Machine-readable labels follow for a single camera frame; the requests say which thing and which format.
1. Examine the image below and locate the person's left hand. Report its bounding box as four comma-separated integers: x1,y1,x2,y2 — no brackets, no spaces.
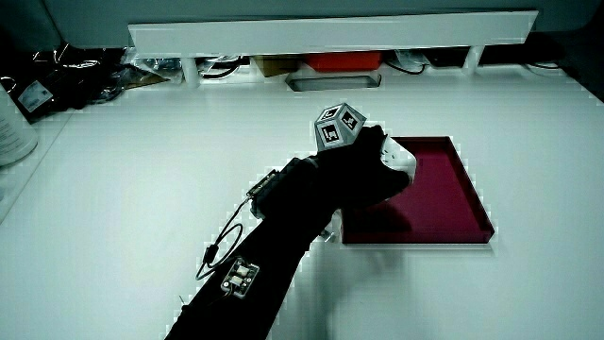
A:
309,102,411,212

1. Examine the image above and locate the white socket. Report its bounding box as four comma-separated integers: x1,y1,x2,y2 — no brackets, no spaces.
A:
379,134,419,183

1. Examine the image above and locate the person's left forearm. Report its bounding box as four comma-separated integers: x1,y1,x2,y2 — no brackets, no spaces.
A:
164,158,342,340

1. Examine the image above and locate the black wrist module with connector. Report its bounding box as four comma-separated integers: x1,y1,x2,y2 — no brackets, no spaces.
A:
245,158,318,221

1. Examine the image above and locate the dark red tray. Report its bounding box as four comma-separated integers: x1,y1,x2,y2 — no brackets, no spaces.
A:
340,135,496,246

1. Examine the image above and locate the red box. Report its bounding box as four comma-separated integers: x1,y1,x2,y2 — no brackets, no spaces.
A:
304,51,383,74

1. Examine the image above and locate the brown cardboard box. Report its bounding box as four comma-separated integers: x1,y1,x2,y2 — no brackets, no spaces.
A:
254,55,304,78

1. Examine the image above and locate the white desk shelf riser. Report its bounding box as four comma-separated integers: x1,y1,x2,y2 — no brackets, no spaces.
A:
127,9,540,89

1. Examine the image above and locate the small sensor circuit module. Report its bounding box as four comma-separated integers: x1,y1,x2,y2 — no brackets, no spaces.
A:
220,256,261,300

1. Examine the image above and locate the clear plastic bag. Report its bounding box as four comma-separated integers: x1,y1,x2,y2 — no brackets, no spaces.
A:
121,46,186,82

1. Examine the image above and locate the white cylindrical container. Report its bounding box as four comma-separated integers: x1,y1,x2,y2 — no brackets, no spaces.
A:
0,84,40,168

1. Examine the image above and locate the thin black cable loop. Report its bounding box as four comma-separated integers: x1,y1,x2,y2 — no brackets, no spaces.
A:
194,195,252,282

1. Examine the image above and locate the black and white cable bundle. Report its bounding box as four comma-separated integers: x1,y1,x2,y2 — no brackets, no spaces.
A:
197,55,244,79

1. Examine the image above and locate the pile of black cables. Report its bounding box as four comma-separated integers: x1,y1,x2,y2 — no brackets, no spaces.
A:
0,42,172,126

